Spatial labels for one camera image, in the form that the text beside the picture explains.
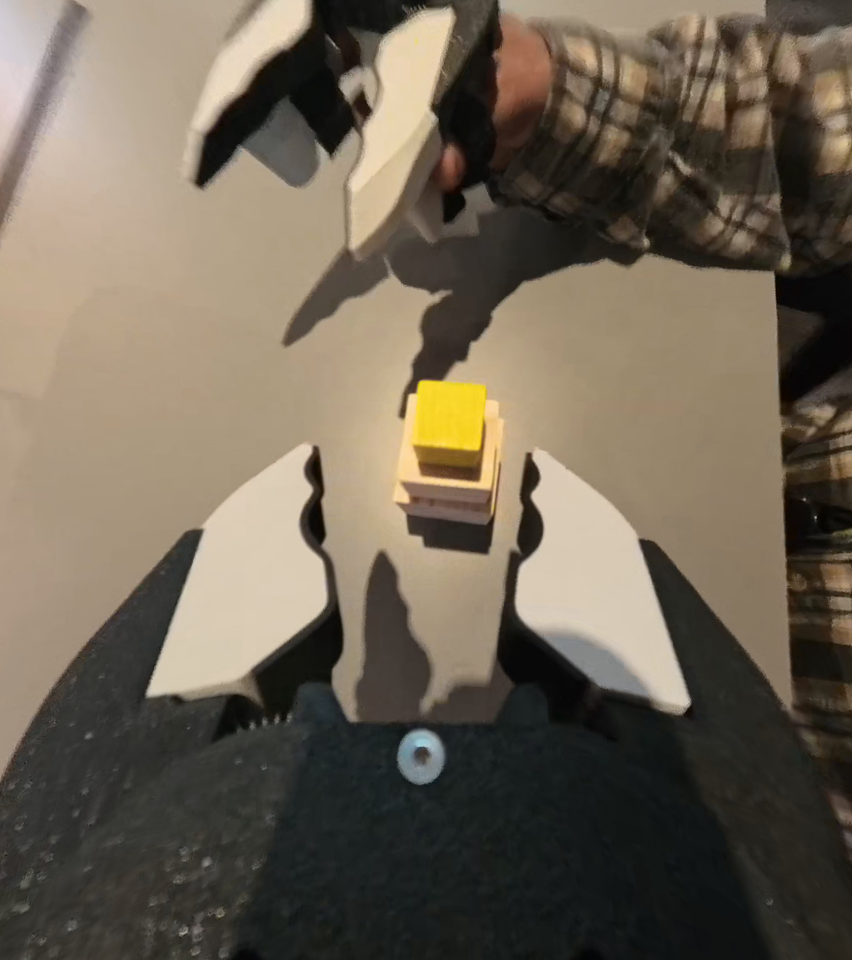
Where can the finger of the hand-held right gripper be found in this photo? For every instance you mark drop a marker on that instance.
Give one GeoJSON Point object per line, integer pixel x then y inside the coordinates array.
{"type": "Point", "coordinates": [246, 82]}
{"type": "Point", "coordinates": [396, 150]}

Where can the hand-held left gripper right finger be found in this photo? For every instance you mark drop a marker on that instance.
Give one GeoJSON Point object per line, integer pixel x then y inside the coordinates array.
{"type": "Point", "coordinates": [591, 592]}

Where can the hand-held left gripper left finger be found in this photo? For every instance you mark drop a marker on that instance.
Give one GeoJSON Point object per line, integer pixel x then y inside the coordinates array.
{"type": "Point", "coordinates": [246, 585]}

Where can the natural wooden cube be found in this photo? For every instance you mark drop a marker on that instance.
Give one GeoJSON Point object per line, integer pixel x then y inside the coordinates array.
{"type": "Point", "coordinates": [489, 465]}
{"type": "Point", "coordinates": [444, 508]}

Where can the yellow wooden cube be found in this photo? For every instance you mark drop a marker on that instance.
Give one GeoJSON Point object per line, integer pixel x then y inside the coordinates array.
{"type": "Point", "coordinates": [448, 420]}

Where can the person's right forearm plaid sleeve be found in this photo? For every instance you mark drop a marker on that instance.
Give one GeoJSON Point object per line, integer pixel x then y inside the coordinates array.
{"type": "Point", "coordinates": [695, 135]}

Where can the person's right hand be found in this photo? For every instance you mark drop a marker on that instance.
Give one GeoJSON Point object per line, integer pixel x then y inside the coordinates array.
{"type": "Point", "coordinates": [523, 90]}

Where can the person's plaid shirt torso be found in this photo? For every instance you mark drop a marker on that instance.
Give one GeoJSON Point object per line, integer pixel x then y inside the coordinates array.
{"type": "Point", "coordinates": [845, 637]}

